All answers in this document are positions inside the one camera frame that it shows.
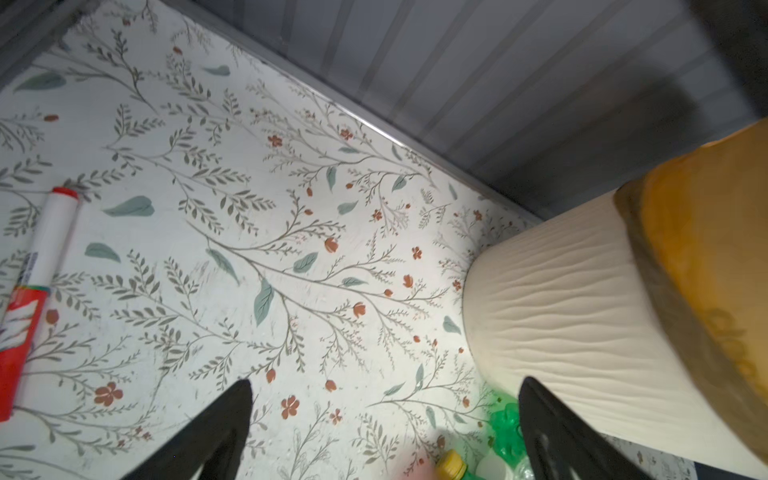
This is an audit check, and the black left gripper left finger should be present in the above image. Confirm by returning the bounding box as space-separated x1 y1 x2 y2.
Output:
125 379 253 479

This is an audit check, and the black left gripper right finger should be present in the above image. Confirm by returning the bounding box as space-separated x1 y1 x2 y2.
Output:
518 376 649 480

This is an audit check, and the white ribbed trash bin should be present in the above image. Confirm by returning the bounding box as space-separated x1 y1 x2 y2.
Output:
463 194 767 479

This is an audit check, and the orange bin liner bag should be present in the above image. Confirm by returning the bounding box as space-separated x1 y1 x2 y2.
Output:
614 121 767 466

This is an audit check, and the green bottle yellow cap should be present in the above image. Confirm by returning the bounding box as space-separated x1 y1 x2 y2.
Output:
488 391 526 469

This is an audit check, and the green crushed bottle white label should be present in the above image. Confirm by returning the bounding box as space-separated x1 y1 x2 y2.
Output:
434 449 482 480

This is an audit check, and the red white marker pen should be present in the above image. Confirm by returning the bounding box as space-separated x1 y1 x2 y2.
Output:
1 187 79 422

